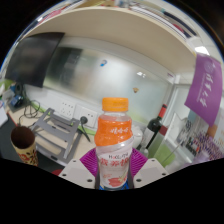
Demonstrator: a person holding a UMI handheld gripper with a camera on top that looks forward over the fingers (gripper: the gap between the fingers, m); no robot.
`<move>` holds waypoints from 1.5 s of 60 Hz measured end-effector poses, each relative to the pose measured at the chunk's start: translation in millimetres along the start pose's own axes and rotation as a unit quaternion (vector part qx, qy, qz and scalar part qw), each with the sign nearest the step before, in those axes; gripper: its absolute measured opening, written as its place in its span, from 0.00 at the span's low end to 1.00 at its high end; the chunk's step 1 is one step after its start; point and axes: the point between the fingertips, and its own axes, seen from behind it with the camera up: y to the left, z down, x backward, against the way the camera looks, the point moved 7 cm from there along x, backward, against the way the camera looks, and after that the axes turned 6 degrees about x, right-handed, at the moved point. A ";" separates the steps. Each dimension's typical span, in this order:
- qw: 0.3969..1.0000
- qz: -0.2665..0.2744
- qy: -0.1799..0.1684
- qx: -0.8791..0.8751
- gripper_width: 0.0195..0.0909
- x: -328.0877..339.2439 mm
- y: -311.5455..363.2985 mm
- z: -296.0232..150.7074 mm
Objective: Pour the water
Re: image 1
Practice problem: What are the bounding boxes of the dark wine bottle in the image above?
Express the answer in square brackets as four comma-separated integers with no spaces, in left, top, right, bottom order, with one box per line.
[139,103,168,154]

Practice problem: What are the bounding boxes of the black computer monitor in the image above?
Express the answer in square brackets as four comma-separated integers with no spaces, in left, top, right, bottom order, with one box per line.
[4,32,66,88]

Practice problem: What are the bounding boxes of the brown patterned paper cup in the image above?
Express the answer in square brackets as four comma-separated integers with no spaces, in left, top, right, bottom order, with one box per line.
[9,125,40,167]

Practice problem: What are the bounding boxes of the small blue device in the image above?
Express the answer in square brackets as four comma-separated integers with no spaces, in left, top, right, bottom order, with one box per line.
[9,94,25,108]

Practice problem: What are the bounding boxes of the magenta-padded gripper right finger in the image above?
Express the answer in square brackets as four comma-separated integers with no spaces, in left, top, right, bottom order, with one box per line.
[127,147,169,190]

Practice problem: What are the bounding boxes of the purple pennant flag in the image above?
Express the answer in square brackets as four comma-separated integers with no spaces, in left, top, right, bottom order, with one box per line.
[184,53,224,127]

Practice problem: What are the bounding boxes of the grey metal laptop stand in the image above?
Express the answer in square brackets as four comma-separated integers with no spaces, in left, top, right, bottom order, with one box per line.
[29,107,83,164]

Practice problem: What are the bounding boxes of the flat round red coaster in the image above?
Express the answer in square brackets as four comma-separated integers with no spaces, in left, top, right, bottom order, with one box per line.
[51,168,64,177]

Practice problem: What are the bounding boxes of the orange-capped clear drink bottle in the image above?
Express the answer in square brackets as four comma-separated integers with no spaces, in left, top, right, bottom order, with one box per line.
[94,97,134,192]

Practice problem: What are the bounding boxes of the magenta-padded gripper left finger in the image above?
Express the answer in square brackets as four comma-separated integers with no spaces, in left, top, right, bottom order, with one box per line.
[58,148,101,190]

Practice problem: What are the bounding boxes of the white wall socket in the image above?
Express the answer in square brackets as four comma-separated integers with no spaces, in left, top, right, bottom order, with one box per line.
[79,107,98,128]
[59,100,76,118]

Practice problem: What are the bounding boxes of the black desk mat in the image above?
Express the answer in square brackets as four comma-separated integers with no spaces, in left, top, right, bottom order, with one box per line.
[0,117,63,174]

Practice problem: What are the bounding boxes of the group photo poster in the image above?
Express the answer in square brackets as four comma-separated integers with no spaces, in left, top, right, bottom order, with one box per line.
[181,113,224,161]

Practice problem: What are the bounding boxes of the tangled black cables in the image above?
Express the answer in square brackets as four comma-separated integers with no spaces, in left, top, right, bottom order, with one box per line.
[18,99,42,126]

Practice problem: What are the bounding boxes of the black plug with cable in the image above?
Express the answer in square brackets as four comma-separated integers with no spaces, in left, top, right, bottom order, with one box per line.
[79,115,92,143]

